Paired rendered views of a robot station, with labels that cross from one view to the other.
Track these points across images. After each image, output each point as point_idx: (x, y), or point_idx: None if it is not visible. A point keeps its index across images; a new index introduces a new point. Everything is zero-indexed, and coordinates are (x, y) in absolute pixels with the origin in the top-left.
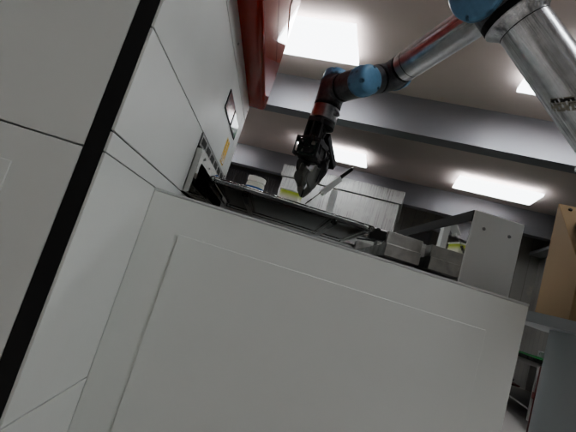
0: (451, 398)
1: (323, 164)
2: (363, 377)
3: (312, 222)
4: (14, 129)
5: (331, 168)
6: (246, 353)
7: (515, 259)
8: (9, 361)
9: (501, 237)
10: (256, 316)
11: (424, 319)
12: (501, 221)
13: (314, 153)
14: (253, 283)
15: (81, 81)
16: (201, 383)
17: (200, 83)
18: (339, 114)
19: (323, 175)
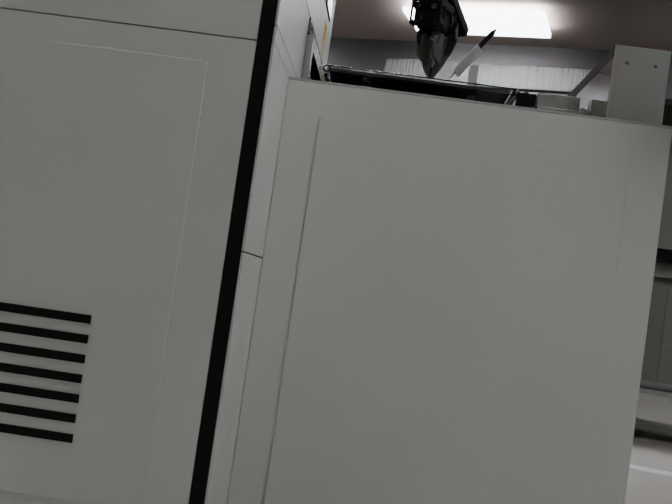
0: (603, 225)
1: (451, 30)
2: (515, 219)
3: None
4: (203, 37)
5: (463, 35)
6: (402, 214)
7: (665, 88)
8: (239, 204)
9: (647, 68)
10: (406, 180)
11: (568, 157)
12: (645, 51)
13: (437, 19)
14: (397, 150)
15: None
16: (365, 247)
17: None
18: None
19: (453, 44)
